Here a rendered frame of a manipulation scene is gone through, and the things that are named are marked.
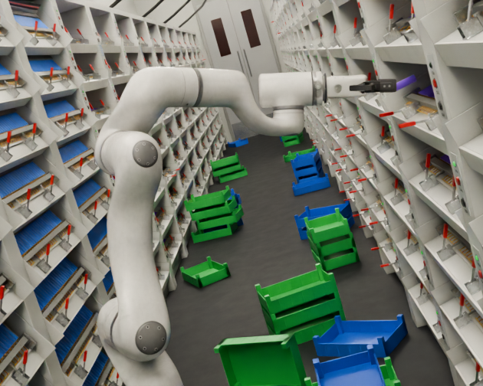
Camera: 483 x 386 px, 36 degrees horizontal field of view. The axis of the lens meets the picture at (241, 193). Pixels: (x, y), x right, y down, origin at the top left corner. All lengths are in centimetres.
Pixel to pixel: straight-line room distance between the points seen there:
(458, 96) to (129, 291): 78
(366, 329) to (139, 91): 170
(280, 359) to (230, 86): 131
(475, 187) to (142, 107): 72
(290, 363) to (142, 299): 122
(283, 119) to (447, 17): 58
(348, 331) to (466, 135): 180
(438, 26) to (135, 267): 79
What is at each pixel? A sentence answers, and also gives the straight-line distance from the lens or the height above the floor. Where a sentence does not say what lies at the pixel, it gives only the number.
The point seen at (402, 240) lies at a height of 36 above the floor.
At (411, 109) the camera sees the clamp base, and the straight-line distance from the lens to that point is 189.
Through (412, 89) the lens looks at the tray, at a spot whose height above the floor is 97.
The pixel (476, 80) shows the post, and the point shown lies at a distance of 139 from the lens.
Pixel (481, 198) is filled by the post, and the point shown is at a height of 82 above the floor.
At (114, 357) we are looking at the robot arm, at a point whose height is 61.
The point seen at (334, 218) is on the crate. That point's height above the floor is 19.
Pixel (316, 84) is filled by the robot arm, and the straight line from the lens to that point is 181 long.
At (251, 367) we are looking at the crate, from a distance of 283.
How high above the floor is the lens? 118
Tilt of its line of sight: 10 degrees down
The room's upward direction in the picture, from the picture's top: 16 degrees counter-clockwise
